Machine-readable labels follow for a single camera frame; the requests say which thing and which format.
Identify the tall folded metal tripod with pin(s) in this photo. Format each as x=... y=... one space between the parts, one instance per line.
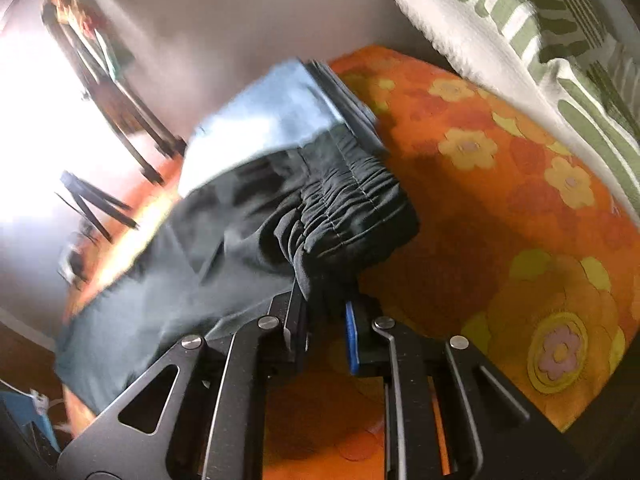
x=99 y=63

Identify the dark green pants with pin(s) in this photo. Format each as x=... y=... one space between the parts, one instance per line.
x=311 y=218

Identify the green white striped pillow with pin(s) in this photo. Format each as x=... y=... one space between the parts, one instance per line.
x=570 y=65

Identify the orange floral bedsheet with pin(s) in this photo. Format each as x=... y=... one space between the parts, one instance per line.
x=522 y=249

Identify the blue plastic chair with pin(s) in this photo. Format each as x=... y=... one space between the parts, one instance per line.
x=23 y=410

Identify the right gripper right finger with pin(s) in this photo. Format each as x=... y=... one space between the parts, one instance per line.
x=449 y=412

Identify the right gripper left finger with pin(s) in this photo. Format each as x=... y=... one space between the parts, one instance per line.
x=199 y=411

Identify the small black tripod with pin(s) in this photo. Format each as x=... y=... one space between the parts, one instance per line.
x=86 y=195

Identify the light blue folded jeans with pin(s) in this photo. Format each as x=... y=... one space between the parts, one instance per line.
x=288 y=107

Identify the bright ring light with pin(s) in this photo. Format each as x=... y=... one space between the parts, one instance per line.
x=47 y=128

